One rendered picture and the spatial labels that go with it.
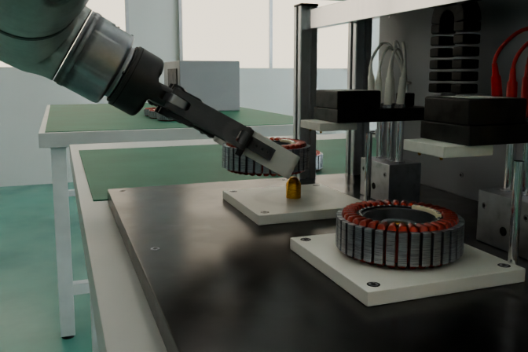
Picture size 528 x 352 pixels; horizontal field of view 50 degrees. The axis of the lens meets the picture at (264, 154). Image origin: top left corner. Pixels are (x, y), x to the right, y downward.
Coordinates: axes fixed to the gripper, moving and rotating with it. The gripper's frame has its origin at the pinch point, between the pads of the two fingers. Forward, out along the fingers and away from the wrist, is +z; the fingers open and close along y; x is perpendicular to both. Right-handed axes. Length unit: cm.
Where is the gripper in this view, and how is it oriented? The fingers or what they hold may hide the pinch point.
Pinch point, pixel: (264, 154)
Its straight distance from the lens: 71.6
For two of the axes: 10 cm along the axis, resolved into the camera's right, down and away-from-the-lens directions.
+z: 8.1, 4.6, 3.6
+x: -4.8, 8.8, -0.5
